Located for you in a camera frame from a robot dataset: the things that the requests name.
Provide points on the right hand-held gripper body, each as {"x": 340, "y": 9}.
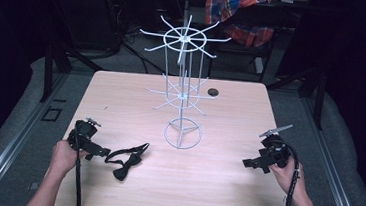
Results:
{"x": 274, "y": 147}

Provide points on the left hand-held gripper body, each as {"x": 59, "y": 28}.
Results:
{"x": 84, "y": 134}

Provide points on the black bow tie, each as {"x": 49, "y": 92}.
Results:
{"x": 126, "y": 161}

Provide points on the person's left hand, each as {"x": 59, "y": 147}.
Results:
{"x": 63, "y": 157}

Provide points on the person's right hand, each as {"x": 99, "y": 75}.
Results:
{"x": 287, "y": 179}

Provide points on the black metal stand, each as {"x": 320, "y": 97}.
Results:
{"x": 57, "y": 62}
{"x": 309, "y": 87}

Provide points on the black chair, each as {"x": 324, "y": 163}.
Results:
{"x": 242, "y": 51}

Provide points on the plaid cloth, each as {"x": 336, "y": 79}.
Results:
{"x": 237, "y": 15}

